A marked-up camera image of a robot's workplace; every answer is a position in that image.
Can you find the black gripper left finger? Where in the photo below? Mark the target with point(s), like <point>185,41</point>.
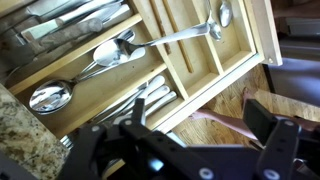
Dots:
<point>155,156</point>

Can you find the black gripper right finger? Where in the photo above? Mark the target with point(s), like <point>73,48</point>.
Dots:
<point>280,138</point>

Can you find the silver spoon from holder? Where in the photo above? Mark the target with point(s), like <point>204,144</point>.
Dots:
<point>143,45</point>

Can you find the small silver spoon front compartment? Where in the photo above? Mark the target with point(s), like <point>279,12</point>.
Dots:
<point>215,30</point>

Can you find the open wooden cutlery drawer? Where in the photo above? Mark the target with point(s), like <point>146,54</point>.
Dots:
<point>140,63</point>

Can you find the silver spoon in drawer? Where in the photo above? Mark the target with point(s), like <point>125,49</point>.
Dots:
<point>55,94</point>

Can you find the knives bundle in drawer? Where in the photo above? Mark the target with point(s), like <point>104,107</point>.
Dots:
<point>88,18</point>

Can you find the person in red shorts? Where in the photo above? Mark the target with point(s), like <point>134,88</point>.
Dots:
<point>239,126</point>

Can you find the wooden chopstick upper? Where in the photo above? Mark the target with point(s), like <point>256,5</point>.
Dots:
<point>159,24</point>

